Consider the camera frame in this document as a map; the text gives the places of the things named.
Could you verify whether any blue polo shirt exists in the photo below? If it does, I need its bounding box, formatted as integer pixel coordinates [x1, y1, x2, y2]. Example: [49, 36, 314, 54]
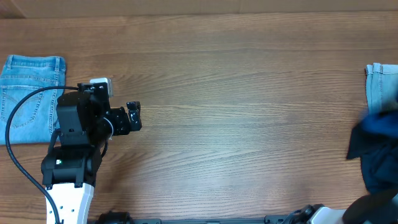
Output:
[361, 110, 397, 138]

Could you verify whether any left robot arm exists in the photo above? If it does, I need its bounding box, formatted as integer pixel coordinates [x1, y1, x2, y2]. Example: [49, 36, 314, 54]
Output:
[41, 82, 142, 223]

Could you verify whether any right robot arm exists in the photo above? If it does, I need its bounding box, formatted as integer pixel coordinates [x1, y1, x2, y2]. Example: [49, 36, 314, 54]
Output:
[283, 189, 397, 224]

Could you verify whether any folded light blue jeans left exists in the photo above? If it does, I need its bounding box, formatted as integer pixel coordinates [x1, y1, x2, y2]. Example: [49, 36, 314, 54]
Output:
[1, 55, 66, 145]

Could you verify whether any light blue jeans right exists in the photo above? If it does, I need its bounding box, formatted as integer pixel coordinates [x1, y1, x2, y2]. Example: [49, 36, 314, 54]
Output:
[366, 63, 397, 114]

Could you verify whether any dark navy garment pile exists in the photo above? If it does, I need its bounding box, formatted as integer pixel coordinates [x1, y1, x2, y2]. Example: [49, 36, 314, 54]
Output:
[346, 123, 397, 194]

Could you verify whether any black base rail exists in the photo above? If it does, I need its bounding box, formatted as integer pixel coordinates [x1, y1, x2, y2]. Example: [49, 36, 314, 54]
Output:
[88, 211, 294, 224]

